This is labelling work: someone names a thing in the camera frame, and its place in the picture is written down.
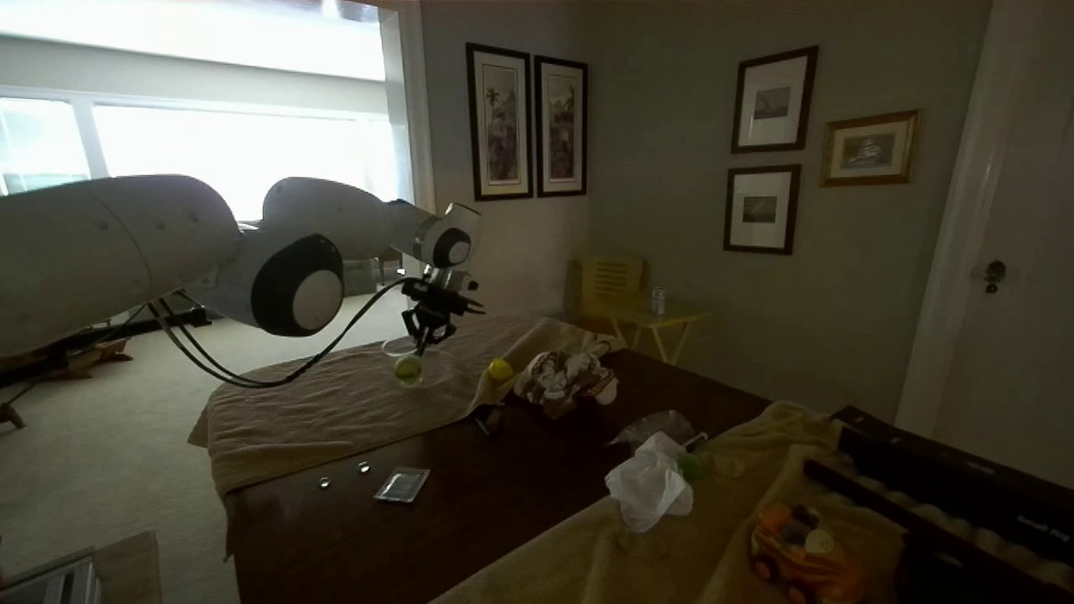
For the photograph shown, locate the white paper sachet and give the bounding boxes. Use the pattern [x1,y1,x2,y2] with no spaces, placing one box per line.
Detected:
[374,463,433,511]

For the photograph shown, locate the black framed white picture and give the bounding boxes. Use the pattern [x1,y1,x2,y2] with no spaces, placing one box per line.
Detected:
[723,165,804,258]
[727,42,822,159]

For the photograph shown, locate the grey armchair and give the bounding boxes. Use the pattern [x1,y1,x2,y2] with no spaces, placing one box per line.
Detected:
[340,249,408,301]

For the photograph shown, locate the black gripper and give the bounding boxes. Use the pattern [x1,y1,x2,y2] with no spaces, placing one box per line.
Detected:
[403,298,463,358]

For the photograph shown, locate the gold framed picture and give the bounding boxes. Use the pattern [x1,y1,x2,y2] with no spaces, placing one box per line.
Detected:
[820,107,925,186]

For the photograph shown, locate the white door with dark knob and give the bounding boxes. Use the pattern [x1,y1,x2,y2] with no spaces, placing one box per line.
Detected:
[892,0,1074,491]

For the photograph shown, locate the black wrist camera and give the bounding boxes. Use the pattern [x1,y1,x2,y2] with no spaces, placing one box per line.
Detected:
[397,275,491,315]

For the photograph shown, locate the large bright window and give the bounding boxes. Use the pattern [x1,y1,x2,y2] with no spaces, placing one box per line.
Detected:
[0,0,417,221]

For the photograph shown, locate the beige towel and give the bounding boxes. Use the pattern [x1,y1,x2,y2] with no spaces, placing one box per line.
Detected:
[183,315,584,501]

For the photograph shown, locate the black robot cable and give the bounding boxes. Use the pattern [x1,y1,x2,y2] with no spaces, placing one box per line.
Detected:
[143,277,414,393]

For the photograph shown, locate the tall black framed picture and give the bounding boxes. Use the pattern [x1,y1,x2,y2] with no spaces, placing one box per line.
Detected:
[463,41,538,206]
[535,55,595,202]

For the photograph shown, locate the yellow box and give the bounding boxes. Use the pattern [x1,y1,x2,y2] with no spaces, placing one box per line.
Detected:
[572,252,656,329]

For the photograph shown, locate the orange toy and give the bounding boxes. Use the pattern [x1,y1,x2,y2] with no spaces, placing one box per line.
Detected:
[746,501,870,604]

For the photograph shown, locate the yellowish tan towel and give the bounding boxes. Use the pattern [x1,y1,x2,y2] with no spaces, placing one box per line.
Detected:
[431,395,915,604]

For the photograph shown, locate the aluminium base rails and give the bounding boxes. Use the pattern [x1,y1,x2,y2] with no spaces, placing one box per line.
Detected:
[0,551,107,604]

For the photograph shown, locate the clear plastic bag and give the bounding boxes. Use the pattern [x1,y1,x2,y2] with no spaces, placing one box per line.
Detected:
[605,407,697,452]

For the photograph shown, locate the dark door knob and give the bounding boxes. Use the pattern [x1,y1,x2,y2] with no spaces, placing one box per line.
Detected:
[981,255,1010,298]

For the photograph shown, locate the brown wooden frame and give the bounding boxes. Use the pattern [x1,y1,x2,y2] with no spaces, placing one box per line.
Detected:
[0,322,134,389]

